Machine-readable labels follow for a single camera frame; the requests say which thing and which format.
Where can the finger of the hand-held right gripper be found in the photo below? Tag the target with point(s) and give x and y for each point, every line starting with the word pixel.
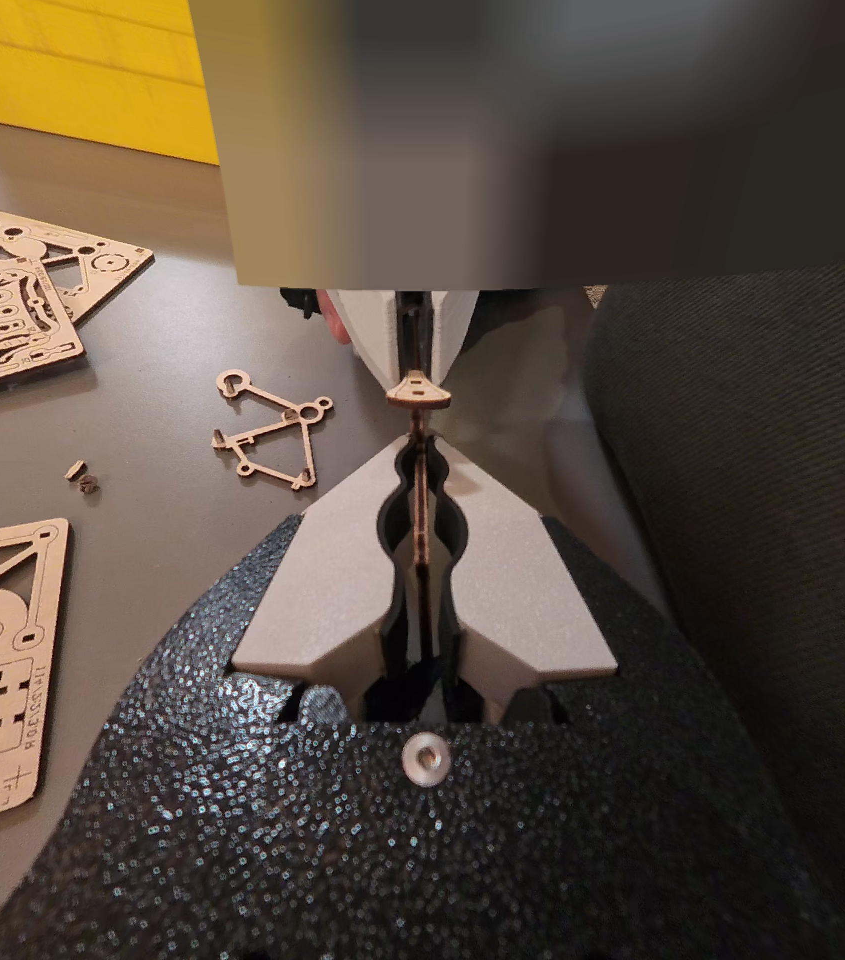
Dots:
pixel 452 315
pixel 374 322

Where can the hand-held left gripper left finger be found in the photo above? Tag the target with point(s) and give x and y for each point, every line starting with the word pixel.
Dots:
pixel 302 600

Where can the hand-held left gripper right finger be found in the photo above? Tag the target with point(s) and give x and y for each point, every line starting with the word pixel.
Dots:
pixel 535 600

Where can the small fan-shaped wooden part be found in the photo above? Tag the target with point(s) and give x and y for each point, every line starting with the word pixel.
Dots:
pixel 419 394

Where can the wooden model part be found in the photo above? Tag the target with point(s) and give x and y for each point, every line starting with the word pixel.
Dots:
pixel 420 540

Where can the laser-cut wooden parts sheet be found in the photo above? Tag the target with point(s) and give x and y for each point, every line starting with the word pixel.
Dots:
pixel 55 349
pixel 104 262
pixel 53 600

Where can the person's right hand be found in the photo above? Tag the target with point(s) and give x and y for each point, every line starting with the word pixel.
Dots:
pixel 332 315

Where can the small wooden peg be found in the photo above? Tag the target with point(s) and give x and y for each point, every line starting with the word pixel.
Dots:
pixel 74 470
pixel 89 485

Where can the person's dark clothing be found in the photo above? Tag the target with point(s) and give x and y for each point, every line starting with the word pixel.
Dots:
pixel 767 525

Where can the yellow plastic bin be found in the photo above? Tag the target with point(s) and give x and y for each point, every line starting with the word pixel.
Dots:
pixel 92 75

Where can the wooden triangular frame part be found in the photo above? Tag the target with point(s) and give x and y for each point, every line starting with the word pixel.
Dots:
pixel 269 397

